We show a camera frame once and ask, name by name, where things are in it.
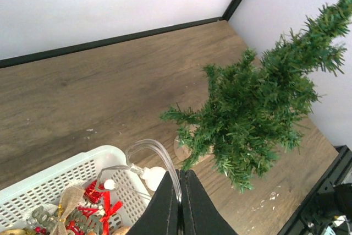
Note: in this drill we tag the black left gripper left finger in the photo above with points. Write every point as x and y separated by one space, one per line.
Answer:
161 215

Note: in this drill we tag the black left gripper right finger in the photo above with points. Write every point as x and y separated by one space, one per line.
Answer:
199 215

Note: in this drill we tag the red ribbon bow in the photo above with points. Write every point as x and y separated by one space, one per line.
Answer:
110 210

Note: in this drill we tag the red gift box ornament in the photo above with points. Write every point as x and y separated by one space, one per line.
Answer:
94 192

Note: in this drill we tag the white perforated plastic basket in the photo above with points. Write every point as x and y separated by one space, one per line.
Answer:
45 187

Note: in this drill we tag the small green christmas tree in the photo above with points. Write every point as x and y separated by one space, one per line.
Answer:
253 109

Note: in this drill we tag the white ball string lights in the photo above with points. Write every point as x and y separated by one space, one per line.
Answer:
148 169

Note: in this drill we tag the burlap bow ornament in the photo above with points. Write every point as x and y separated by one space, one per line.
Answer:
68 202

